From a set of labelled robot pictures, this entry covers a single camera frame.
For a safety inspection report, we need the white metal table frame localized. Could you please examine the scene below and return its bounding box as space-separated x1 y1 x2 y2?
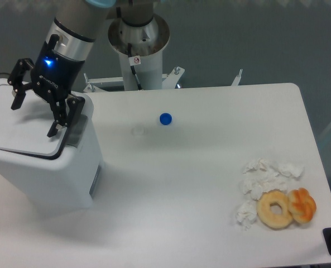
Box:
83 66 244 93

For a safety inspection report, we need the crumpled white tissue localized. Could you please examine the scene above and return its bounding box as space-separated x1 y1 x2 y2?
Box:
240 158 287 200
236 200 257 230
278 163 305 179

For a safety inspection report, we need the white trash can lid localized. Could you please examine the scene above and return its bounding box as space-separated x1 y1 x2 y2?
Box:
0 83 85 160

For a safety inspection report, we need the plain ring donut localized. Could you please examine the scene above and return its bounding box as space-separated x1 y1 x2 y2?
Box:
256 190 293 229

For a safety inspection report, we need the white trash can body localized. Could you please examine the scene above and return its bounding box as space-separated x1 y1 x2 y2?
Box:
0 78 104 217

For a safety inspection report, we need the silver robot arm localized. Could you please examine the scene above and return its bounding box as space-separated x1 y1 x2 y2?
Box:
7 1 170 137

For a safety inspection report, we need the crumpled white tissue right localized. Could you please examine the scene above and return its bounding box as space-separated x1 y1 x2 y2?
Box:
278 163 305 179

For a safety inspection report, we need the crumpled white tissue lower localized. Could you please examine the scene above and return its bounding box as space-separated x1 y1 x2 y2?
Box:
236 200 257 230

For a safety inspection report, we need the orange twisted pastry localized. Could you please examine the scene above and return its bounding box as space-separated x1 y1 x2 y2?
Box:
287 188 316 224

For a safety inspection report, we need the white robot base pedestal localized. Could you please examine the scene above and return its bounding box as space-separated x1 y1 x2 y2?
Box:
108 14 170 91

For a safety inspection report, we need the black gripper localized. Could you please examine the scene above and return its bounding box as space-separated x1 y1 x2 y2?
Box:
7 33 85 137

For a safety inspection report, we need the blue bottle cap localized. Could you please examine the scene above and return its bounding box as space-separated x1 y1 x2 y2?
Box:
159 113 172 126

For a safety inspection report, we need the crumpled white tissue upper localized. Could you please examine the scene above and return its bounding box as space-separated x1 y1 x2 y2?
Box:
240 158 287 200

